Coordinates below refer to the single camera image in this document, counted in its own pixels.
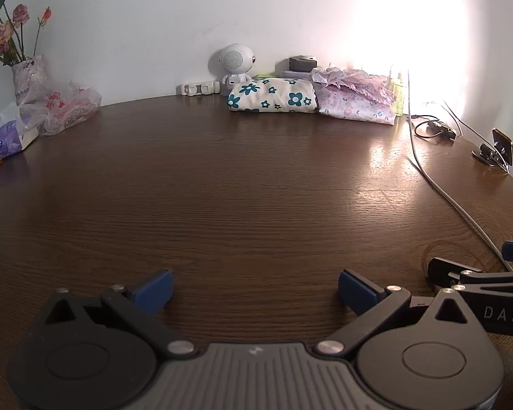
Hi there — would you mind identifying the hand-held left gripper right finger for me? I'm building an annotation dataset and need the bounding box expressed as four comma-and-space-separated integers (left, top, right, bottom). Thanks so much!
313, 269, 485, 358

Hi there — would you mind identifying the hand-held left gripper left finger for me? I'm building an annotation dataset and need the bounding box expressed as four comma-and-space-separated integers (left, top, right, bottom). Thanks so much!
40, 268, 199, 357

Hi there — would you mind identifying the cream teal-flowered garment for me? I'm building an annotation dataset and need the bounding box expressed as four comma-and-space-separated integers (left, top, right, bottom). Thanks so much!
227, 77, 320, 114

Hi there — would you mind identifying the black clip phone holder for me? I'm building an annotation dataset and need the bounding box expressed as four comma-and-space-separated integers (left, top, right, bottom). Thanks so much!
471, 127, 513, 174

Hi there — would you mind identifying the pale pink floral garment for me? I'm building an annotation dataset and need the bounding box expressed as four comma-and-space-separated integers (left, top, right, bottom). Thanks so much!
316, 83, 398, 126

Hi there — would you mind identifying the red-printed plastic bag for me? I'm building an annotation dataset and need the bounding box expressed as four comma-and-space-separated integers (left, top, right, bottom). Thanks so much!
19, 80, 103, 137

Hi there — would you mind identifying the purple tissue pack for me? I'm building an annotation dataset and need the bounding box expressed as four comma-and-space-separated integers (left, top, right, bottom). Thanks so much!
0, 120, 39, 164

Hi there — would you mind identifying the white plastic bag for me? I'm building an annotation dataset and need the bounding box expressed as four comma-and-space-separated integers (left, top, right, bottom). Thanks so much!
0, 102, 40, 131

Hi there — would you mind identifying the white robot-shaped speaker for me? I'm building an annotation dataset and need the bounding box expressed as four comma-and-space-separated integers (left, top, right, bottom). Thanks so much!
208, 43, 257, 97

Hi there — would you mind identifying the clear textured flower vase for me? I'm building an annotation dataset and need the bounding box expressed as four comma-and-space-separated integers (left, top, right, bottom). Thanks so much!
11, 54, 48, 106

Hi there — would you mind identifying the pink artificial flower bouquet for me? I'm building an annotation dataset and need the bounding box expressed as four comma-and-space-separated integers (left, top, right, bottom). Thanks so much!
0, 0, 53, 69

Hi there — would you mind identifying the white cable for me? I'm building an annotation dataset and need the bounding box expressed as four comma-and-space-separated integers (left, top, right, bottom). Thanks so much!
406, 68, 513, 273

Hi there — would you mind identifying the black cable with adapter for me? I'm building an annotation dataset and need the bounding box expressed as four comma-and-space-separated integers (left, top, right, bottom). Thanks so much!
412, 115, 458, 141

